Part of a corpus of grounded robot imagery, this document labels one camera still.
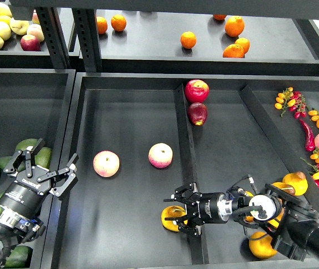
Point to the yellow lemon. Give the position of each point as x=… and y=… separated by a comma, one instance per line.
x=6, y=19

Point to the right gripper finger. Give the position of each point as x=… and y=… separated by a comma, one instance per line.
x=187, y=194
x=186, y=225

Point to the yellow apple middle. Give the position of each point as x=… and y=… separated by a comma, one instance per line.
x=5, y=31

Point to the pink apple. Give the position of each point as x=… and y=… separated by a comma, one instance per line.
x=106, y=163
x=160, y=155

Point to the dark avocado bottom left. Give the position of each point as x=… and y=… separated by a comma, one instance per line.
x=20, y=257

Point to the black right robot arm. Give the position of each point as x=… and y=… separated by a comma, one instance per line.
x=292, y=224

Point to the black left tray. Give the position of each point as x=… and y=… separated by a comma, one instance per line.
x=34, y=103

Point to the red apple on shelf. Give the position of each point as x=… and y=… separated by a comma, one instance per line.
x=30, y=43

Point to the black shelf post right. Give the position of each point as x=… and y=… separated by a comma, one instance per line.
x=87, y=32

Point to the black upper left shelf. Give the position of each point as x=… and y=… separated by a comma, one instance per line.
x=12, y=55

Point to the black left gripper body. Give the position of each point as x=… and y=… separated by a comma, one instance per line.
x=26, y=195

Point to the pale peach on shelf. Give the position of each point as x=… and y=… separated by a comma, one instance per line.
x=36, y=31

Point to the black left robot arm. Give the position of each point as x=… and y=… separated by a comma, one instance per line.
x=15, y=230

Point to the yellow pear bottom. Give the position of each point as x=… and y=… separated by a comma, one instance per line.
x=260, y=245

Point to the black shelf post left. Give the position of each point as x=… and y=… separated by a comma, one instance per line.
x=54, y=38

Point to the yellow pear under gripper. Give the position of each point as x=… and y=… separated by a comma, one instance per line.
x=287, y=188

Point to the dark red apple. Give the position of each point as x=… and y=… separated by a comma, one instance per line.
x=197, y=113

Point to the dark green avocado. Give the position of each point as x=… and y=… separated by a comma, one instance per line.
x=5, y=160
x=38, y=213

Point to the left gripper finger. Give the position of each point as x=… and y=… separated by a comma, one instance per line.
x=17, y=158
x=60, y=182

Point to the green avocado top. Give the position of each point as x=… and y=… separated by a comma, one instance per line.
x=25, y=144

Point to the red chili pepper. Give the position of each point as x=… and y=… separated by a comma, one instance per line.
x=309, y=136

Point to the pink apple centre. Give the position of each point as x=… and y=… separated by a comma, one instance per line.
x=160, y=155

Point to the pink apple left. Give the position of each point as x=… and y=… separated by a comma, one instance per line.
x=106, y=163

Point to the bright red apple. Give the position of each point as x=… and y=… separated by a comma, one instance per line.
x=196, y=91

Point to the yellow pear with brown top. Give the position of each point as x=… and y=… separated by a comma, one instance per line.
x=298, y=181

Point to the green avocado upright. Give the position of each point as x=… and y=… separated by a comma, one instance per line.
x=43, y=157

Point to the yellow apple right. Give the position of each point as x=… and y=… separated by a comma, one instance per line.
x=19, y=27

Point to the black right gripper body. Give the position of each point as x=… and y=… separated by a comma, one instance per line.
x=209, y=208

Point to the black divided centre tray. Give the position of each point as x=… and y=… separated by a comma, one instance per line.
x=115, y=222

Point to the cherry tomato bunch top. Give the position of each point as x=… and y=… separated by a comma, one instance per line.
x=292, y=101

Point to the black shelf post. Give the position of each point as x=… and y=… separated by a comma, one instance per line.
x=54, y=38
x=87, y=32

